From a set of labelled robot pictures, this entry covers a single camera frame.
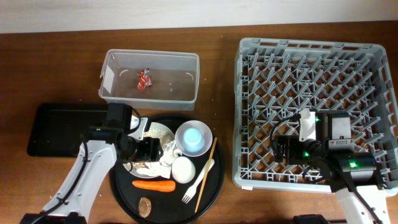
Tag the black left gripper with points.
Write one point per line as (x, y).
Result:
(150, 152)

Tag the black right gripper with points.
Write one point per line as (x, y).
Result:
(291, 142)

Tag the white speckled plate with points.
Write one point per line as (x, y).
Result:
(156, 130)

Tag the white napkin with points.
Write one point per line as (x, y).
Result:
(164, 166)

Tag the white cup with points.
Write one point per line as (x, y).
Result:
(183, 170)

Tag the red snack wrapper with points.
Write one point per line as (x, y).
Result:
(144, 79)

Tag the light blue cup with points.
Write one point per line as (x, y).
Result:
(193, 140)

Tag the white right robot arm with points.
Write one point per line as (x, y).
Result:
(325, 143)

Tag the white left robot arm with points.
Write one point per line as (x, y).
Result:
(117, 139)

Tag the grey dishwasher rack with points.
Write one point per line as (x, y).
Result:
(276, 78)

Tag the black round tray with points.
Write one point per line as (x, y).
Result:
(167, 207)

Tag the orange carrot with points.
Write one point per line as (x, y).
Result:
(160, 186)

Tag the brown cookie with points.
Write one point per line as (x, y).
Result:
(144, 207)

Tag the white plastic fork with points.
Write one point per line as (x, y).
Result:
(192, 190)

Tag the wooden chopstick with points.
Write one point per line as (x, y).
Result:
(206, 173)

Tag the clear plastic bin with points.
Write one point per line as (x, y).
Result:
(175, 79)

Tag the black rectangular tray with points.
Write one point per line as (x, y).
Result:
(57, 128)

